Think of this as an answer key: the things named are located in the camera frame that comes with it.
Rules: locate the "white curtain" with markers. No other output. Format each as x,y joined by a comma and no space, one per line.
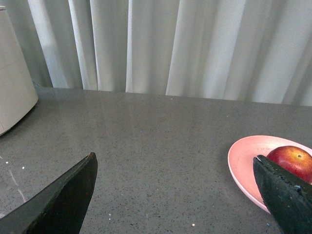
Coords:
250,50

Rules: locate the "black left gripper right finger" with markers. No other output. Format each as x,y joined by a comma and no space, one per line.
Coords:
287,197

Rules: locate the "pink plate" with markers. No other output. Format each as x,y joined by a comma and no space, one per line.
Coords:
240,162

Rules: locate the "white rounded appliance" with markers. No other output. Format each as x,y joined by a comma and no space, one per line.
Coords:
17,92

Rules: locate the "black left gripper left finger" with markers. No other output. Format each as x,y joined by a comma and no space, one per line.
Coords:
61,207

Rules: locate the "red apple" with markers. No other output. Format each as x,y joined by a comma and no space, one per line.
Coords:
293,159

